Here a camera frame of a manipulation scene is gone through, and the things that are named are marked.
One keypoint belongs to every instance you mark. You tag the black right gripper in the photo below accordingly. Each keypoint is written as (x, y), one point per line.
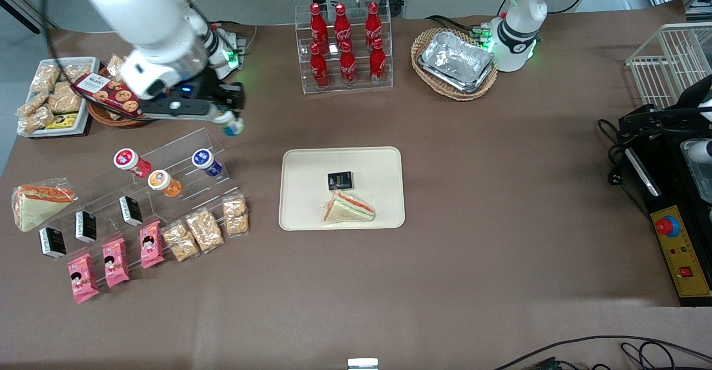
(216, 89)

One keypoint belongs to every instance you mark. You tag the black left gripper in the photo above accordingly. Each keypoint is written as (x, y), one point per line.
(645, 118)

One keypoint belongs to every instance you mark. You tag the green gum bottle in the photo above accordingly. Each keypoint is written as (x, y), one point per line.
(233, 127)

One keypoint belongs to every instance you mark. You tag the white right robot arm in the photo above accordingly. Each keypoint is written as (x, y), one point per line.
(150, 19)

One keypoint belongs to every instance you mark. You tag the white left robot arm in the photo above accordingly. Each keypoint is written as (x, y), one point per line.
(520, 8)

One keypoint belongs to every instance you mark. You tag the purple gum bottle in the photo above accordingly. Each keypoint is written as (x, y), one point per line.
(204, 160)

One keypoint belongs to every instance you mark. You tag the orange gum bottle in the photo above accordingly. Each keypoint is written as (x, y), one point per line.
(161, 181)

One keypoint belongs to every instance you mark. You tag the beige plastic tray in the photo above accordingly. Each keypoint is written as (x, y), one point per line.
(306, 192)

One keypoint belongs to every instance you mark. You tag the red gum bottle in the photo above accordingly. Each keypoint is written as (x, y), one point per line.
(129, 160)

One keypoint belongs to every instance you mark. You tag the white rectangular snack tray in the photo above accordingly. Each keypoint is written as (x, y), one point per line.
(86, 61)

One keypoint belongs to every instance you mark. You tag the grey connector box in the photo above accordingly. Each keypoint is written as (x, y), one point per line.
(236, 42)

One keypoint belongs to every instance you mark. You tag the clear acrylic tiered display stand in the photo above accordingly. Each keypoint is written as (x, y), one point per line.
(178, 147)

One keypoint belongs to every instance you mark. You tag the black yellow control box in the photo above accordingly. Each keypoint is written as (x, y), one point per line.
(673, 192)

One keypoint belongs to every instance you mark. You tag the red cola bottle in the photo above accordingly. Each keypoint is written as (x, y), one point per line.
(319, 68)
(373, 22)
(342, 25)
(377, 61)
(348, 65)
(318, 25)

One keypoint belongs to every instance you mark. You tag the red emergency stop button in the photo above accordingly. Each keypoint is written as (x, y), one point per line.
(667, 226)

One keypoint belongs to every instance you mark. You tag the clear bagged rice crisp pack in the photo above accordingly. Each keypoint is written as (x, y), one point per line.
(235, 215)
(180, 241)
(204, 230)

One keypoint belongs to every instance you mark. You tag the bagged puffed snack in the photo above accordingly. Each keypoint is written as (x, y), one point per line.
(34, 121)
(31, 103)
(44, 78)
(75, 71)
(65, 102)
(114, 64)

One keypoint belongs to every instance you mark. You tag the clear acrylic bottle rack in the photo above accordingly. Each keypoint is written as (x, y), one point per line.
(360, 80)

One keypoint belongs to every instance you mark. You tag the red cookie box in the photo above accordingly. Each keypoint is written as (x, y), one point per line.
(105, 93)

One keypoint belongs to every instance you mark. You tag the dark wicker snack basket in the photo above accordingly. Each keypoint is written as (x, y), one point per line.
(105, 118)

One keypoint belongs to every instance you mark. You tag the small black square pack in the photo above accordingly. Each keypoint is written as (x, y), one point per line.
(340, 181)

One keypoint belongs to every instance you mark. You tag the small black white box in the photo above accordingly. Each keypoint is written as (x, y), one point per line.
(86, 226)
(131, 211)
(53, 242)

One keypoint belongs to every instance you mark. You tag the small wrapped triangle sandwich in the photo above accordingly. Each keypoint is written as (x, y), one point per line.
(347, 210)

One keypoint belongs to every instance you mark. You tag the pink snack pack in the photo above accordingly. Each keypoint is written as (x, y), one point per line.
(83, 278)
(115, 262)
(151, 245)

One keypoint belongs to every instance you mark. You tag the yellow snack pack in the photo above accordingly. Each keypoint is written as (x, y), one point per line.
(61, 121)

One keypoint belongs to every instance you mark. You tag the light wicker basket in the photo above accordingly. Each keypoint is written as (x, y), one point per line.
(450, 95)

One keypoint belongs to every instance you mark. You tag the stacked aluminium foil trays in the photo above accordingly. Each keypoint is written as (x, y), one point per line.
(456, 61)

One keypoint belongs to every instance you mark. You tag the large wrapped triangle sandwich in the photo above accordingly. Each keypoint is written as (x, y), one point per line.
(36, 208)

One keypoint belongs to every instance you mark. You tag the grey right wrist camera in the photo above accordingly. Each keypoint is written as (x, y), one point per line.
(183, 109)

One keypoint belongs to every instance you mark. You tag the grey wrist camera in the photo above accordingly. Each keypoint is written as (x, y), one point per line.
(698, 150)
(183, 109)

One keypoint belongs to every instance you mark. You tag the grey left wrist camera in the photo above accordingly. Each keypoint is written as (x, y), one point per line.
(698, 150)

